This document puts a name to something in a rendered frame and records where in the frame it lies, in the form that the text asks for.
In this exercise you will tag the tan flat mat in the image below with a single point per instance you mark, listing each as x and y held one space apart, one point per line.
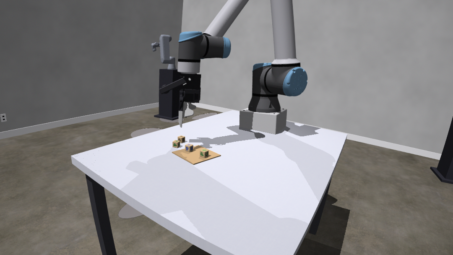
194 157

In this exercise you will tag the brown wooden letter block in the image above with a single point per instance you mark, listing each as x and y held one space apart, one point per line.
181 138
189 147
204 153
176 144

